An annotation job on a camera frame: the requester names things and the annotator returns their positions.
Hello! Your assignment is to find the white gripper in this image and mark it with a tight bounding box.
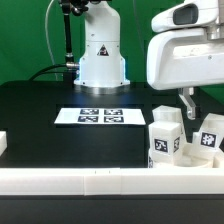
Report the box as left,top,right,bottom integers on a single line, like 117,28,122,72
147,28,224,120

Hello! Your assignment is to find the white round stool seat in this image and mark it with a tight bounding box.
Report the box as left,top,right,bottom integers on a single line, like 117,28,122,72
148,148,213,168

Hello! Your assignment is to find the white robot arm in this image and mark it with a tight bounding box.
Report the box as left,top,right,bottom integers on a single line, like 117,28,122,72
74,0,224,119

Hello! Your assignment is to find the white sheet with tags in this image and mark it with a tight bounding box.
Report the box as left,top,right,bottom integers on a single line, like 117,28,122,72
54,108,146,125

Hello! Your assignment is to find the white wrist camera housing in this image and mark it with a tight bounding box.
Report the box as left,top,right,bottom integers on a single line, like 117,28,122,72
151,0,224,33

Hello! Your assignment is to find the white front fence wall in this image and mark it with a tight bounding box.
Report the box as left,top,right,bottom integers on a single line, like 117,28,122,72
0,168,224,196

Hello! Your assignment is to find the white cable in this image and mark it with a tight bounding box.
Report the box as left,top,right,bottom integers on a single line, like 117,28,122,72
44,0,59,81

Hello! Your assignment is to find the black cable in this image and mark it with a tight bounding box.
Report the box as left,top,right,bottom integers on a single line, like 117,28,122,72
29,64,69,82

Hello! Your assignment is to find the black camera stand pole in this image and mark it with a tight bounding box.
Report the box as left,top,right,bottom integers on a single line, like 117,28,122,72
59,0,75,84

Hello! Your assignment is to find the white left fence wall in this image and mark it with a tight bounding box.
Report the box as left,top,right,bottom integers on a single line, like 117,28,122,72
0,131,7,156

